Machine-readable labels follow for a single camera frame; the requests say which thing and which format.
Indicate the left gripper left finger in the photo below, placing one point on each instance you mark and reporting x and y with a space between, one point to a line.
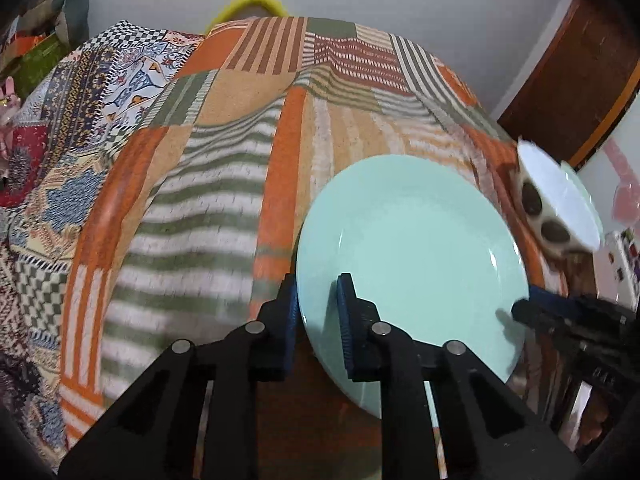
192 413

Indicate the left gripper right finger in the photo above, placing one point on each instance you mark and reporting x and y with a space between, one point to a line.
445 414

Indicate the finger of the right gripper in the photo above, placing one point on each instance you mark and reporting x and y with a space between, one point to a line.
564 333
581 304

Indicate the white bowl black dots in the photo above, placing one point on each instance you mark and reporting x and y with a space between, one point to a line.
552 207

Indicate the mint green plate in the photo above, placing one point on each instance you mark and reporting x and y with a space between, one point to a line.
426 247

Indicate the mint green bowl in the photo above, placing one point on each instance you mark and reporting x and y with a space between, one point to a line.
573 176

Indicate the person right hand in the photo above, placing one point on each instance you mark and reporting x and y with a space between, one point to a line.
595 414

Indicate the brown wooden door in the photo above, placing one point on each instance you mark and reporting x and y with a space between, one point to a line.
582 84

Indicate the striped orange patchwork tablecloth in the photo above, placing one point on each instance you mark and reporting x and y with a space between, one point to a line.
196 221

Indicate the patterned patchwork quilt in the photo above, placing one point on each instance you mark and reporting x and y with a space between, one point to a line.
88 106

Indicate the pink bunny toy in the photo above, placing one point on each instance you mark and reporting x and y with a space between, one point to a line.
10 104

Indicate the green cardboard box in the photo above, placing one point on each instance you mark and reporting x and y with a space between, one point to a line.
31 68

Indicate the yellow foam tube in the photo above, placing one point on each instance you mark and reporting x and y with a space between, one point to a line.
235 8

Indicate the grey plush toy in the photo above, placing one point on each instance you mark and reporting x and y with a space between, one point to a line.
68 19

